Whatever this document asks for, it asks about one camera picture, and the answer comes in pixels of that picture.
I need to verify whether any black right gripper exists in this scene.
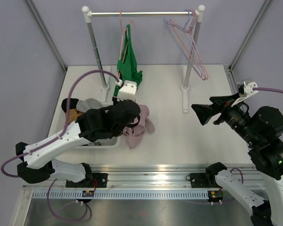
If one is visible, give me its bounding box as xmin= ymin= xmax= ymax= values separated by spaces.
xmin=191 ymin=91 xmax=260 ymax=145

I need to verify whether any pink wire hanger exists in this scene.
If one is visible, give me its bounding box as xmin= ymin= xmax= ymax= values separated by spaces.
xmin=169 ymin=9 xmax=208 ymax=80

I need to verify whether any mauve pink tank top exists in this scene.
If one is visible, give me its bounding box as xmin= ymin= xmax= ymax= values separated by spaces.
xmin=123 ymin=105 xmax=155 ymax=150

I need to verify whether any green tank top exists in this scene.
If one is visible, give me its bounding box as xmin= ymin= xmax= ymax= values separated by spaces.
xmin=117 ymin=24 xmax=142 ymax=87

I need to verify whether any grey tank top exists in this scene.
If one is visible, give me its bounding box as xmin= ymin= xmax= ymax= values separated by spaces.
xmin=76 ymin=98 xmax=103 ymax=113

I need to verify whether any tan brown tank top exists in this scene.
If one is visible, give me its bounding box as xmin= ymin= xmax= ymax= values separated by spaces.
xmin=67 ymin=109 xmax=83 ymax=124

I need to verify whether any black tank top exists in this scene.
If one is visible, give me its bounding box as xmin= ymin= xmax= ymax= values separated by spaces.
xmin=61 ymin=98 xmax=79 ymax=113

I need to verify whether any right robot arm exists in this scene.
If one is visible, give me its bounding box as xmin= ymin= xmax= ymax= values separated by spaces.
xmin=191 ymin=94 xmax=283 ymax=226

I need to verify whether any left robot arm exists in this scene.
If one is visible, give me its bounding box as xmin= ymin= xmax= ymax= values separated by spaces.
xmin=16 ymin=100 xmax=141 ymax=188

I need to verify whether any white plastic mesh basket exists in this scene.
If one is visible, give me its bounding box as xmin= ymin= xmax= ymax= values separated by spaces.
xmin=61 ymin=101 xmax=121 ymax=149

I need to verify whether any white metal clothes rack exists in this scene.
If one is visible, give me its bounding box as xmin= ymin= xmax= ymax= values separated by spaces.
xmin=82 ymin=5 xmax=208 ymax=113

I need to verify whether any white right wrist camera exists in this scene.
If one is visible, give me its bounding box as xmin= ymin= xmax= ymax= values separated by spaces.
xmin=231 ymin=79 xmax=258 ymax=107

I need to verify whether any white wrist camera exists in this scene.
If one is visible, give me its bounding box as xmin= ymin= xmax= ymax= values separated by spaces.
xmin=115 ymin=80 xmax=137 ymax=102
xmin=231 ymin=79 xmax=258 ymax=107

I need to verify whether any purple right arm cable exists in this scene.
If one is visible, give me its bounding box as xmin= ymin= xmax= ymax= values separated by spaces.
xmin=252 ymin=87 xmax=283 ymax=97

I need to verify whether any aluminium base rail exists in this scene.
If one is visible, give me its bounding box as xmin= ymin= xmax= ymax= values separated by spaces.
xmin=22 ymin=164 xmax=274 ymax=200

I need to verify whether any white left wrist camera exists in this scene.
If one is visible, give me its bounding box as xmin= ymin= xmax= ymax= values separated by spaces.
xmin=115 ymin=80 xmax=137 ymax=102

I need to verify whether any purple floor cable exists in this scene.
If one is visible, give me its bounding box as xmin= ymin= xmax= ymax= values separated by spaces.
xmin=47 ymin=178 xmax=93 ymax=222

